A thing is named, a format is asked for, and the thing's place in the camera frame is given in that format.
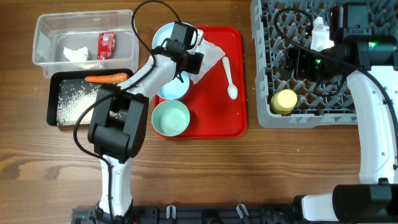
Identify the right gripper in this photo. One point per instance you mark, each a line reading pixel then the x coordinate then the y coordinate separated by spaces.
pixel 300 71

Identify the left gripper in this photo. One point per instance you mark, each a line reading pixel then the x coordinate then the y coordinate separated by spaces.
pixel 194 66

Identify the light blue plate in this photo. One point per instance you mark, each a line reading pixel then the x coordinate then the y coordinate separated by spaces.
pixel 161 35

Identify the white paper napkin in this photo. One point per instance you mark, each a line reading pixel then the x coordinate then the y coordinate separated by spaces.
pixel 211 55

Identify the light blue bowl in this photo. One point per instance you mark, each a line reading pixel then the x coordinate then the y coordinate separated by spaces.
pixel 175 89

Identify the white plastic spoon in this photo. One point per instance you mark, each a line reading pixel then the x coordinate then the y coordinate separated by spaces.
pixel 231 89

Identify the red snack wrapper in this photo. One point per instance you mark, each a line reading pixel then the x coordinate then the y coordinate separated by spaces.
pixel 106 45

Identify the orange carrot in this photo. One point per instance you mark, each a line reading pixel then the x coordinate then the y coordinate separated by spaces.
pixel 108 79

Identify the mint green bowl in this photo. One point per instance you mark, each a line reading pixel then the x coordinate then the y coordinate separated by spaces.
pixel 170 118

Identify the yellow plastic cup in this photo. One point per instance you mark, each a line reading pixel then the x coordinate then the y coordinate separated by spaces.
pixel 283 102

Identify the white tissue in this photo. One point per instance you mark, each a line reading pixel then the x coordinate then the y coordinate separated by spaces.
pixel 79 55

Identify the white rice pile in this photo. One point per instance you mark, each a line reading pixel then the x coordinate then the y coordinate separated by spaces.
pixel 73 98

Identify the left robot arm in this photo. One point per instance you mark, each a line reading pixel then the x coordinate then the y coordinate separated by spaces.
pixel 118 123

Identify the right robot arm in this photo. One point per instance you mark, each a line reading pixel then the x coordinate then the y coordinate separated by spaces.
pixel 368 64

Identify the grey dishwasher rack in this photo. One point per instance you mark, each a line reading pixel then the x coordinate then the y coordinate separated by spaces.
pixel 312 108

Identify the red serving tray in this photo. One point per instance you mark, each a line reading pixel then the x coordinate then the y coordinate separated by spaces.
pixel 213 114

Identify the clear plastic bin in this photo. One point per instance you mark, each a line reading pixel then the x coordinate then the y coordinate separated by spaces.
pixel 75 30

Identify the black plastic tray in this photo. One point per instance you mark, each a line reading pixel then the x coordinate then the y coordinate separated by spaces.
pixel 58 77

